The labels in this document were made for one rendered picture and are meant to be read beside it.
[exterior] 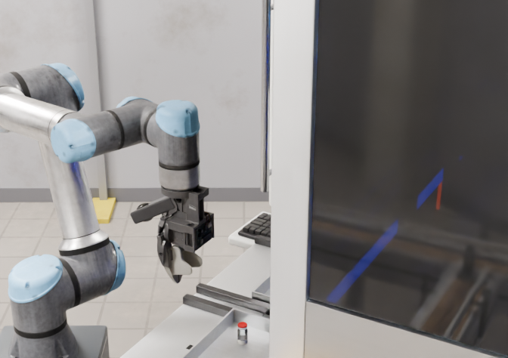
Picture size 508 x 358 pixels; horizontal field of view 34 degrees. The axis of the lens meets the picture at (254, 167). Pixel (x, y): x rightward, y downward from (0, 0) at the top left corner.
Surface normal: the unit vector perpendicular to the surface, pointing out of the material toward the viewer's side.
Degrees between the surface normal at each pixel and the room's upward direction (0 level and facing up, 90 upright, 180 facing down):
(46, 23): 90
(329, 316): 90
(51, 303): 90
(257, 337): 0
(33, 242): 0
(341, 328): 90
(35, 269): 7
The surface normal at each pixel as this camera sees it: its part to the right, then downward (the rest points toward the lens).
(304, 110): -0.49, 0.34
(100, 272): 0.59, -0.04
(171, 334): 0.00, -0.92
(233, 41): 0.01, 0.39
